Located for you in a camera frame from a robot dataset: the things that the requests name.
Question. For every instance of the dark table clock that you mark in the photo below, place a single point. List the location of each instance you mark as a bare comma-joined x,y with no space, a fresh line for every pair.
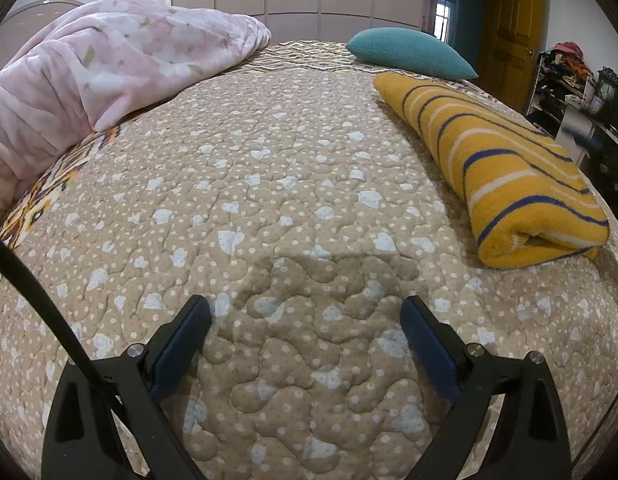
607,91

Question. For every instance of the round grey headboard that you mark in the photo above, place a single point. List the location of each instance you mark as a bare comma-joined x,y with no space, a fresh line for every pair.
29,17

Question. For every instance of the beige quilted bedspread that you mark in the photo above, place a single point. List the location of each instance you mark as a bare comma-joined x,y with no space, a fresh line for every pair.
289,185

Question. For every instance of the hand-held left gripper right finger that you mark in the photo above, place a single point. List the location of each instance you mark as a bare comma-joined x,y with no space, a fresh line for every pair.
434,355

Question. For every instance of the wooden door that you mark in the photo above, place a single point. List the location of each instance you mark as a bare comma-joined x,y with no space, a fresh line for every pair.
514,35

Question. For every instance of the yellow striped sweater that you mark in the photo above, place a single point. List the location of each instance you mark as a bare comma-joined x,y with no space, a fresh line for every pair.
489,160

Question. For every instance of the white cabinet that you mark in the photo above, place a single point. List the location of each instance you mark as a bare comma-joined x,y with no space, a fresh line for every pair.
576,155

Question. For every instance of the pink floral duvet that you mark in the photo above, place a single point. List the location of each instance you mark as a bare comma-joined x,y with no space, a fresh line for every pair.
114,60

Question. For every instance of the teal pillow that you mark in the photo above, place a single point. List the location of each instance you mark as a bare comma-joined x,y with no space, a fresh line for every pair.
409,52

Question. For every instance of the cluttered shelf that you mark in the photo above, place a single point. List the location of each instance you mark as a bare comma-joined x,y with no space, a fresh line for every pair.
559,80

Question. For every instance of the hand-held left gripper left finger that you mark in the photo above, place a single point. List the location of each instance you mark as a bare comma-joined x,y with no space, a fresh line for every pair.
181,347

